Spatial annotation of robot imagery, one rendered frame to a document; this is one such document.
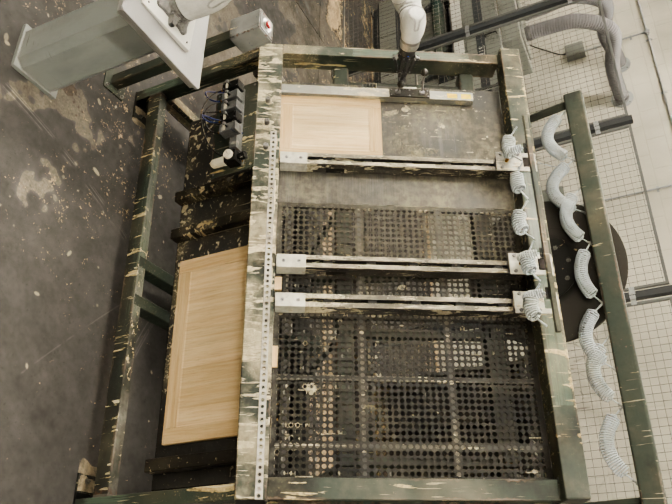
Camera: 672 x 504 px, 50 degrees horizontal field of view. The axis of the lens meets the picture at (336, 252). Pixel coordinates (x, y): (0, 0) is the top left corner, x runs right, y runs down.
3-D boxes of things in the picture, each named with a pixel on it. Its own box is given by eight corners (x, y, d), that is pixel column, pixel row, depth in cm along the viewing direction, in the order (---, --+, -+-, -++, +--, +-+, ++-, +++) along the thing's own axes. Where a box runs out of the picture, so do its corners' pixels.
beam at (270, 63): (259, 57, 375) (259, 42, 366) (282, 58, 376) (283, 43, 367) (234, 504, 273) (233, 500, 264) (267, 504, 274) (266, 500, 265)
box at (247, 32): (229, 20, 352) (261, 7, 345) (242, 36, 361) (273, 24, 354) (227, 38, 346) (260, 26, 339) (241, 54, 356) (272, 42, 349)
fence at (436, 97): (281, 89, 359) (281, 83, 356) (470, 98, 366) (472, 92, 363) (281, 97, 357) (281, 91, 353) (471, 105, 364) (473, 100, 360)
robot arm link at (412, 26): (424, 45, 323) (420, 23, 329) (431, 19, 309) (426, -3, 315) (400, 46, 322) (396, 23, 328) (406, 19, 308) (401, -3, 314)
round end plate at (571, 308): (459, 216, 401) (610, 181, 371) (462, 220, 406) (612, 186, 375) (473, 353, 364) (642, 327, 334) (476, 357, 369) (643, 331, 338)
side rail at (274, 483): (267, 482, 278) (267, 476, 268) (548, 484, 286) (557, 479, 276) (267, 504, 274) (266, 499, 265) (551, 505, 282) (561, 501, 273)
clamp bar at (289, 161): (280, 156, 341) (280, 125, 319) (527, 166, 349) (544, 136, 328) (279, 174, 336) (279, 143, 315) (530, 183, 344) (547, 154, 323)
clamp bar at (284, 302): (275, 294, 308) (275, 270, 287) (548, 301, 316) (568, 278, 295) (274, 316, 303) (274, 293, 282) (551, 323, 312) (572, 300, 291)
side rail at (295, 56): (282, 59, 376) (283, 43, 366) (491, 69, 384) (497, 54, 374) (282, 67, 373) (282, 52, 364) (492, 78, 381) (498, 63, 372)
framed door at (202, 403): (182, 263, 362) (180, 261, 360) (279, 239, 340) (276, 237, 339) (164, 446, 320) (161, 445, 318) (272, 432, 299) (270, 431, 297)
